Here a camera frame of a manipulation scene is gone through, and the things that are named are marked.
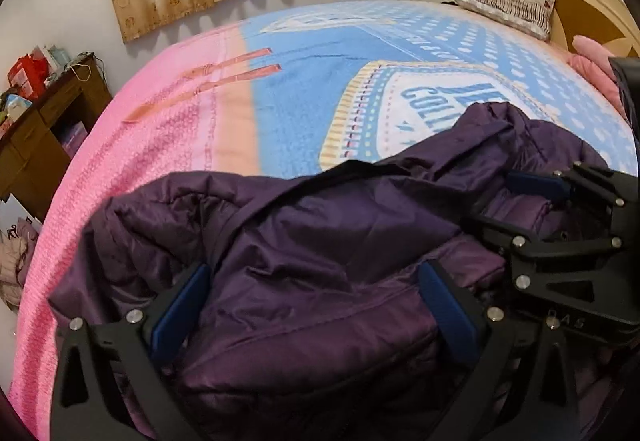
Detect boxes inside desk shelf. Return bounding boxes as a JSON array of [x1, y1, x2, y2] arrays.
[[57, 121, 91, 157]]

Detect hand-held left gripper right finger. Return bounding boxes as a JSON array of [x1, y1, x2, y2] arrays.
[[416, 262, 581, 441]]

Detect red gift bag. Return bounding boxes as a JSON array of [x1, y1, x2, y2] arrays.
[[7, 52, 51, 102]]

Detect purple quilted hooded jacket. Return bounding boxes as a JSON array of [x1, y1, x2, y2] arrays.
[[47, 101, 640, 441]]

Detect patterned grey pillow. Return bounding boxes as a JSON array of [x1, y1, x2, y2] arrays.
[[452, 0, 558, 41]]

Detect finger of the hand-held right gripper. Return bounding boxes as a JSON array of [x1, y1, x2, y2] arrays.
[[460, 214, 640, 347], [506, 162, 630, 238]]

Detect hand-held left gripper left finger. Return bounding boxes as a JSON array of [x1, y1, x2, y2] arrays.
[[50, 262, 216, 441]]

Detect pile of clothes on floor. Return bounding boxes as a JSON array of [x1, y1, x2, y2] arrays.
[[0, 216, 43, 312]]

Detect cream and wood bed headboard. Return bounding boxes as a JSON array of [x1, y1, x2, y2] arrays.
[[462, 0, 640, 59]]

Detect brown wooden desk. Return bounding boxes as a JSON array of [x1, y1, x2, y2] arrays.
[[0, 52, 113, 222]]

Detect bed with pink blue sheet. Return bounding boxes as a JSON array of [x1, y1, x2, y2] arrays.
[[7, 0, 640, 441]]

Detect folded pink blanket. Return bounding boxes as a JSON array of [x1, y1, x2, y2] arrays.
[[567, 35, 626, 107]]

